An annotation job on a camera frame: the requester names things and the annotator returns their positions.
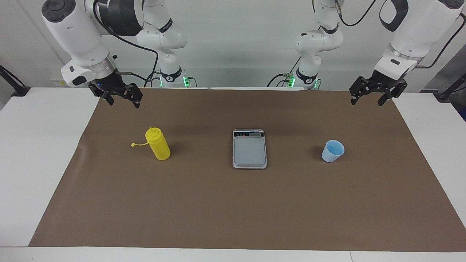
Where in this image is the black clamp stand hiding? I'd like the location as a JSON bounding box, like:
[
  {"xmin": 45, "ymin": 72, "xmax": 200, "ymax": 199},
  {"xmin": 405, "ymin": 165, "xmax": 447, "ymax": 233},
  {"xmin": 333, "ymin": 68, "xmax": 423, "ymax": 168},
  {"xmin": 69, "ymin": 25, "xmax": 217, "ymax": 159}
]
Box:
[
  {"xmin": 433, "ymin": 73, "xmax": 466, "ymax": 102},
  {"xmin": 0, "ymin": 65, "xmax": 31, "ymax": 97}
]

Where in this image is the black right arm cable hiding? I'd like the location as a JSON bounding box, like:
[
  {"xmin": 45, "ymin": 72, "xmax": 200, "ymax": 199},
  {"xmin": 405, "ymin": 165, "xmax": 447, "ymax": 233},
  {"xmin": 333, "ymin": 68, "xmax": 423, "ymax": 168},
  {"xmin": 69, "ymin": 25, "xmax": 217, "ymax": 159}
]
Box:
[{"xmin": 93, "ymin": 0, "xmax": 161, "ymax": 88}]

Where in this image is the silver digital kitchen scale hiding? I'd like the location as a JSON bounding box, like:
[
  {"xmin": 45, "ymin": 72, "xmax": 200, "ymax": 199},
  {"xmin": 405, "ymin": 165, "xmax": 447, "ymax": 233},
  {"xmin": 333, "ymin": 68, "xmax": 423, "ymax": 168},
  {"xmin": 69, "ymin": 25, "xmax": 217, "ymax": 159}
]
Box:
[{"xmin": 232, "ymin": 128, "xmax": 268, "ymax": 170}]

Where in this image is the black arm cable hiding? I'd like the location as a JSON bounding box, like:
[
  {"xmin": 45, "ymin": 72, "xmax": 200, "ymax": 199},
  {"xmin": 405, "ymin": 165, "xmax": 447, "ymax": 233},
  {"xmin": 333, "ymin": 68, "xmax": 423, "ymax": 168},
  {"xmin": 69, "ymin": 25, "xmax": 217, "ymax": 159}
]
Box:
[
  {"xmin": 333, "ymin": 0, "xmax": 466, "ymax": 70},
  {"xmin": 93, "ymin": 0, "xmax": 161, "ymax": 88}
]

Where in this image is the brown paper mat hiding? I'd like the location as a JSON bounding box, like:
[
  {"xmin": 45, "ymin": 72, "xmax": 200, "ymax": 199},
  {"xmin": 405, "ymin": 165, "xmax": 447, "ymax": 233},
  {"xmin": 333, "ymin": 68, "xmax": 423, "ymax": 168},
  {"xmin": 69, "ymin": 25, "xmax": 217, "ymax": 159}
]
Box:
[{"xmin": 28, "ymin": 87, "xmax": 466, "ymax": 252}]

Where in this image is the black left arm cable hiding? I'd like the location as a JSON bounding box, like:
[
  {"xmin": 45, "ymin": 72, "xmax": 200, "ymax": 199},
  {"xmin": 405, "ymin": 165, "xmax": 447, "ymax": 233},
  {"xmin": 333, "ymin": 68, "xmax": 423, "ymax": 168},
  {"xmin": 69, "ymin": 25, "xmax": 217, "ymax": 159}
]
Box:
[{"xmin": 333, "ymin": 0, "xmax": 466, "ymax": 70}]

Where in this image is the black base cable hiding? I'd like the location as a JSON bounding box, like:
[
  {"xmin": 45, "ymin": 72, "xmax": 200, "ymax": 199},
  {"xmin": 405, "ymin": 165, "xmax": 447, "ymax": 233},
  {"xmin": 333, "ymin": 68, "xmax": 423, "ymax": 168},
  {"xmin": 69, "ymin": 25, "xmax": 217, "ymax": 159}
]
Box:
[{"xmin": 266, "ymin": 56, "xmax": 303, "ymax": 88}]

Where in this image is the yellow squeeze bottle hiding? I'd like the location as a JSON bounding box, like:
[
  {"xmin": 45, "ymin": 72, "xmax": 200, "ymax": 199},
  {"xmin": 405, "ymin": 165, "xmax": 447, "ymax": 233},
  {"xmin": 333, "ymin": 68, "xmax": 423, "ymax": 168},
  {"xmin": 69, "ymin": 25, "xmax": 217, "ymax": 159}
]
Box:
[{"xmin": 131, "ymin": 127, "xmax": 171, "ymax": 161}]

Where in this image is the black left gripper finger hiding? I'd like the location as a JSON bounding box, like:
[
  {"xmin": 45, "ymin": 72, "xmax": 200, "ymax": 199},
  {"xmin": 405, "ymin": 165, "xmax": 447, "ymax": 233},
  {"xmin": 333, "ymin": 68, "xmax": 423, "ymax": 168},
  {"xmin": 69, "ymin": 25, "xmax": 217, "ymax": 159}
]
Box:
[
  {"xmin": 378, "ymin": 82, "xmax": 408, "ymax": 107},
  {"xmin": 349, "ymin": 76, "xmax": 368, "ymax": 105}
]

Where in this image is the light blue plastic cup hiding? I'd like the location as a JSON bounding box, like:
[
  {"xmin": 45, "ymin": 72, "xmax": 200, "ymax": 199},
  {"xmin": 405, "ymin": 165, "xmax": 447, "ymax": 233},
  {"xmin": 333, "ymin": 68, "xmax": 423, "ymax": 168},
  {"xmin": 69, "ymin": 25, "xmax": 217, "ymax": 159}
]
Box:
[{"xmin": 321, "ymin": 140, "xmax": 345, "ymax": 163}]

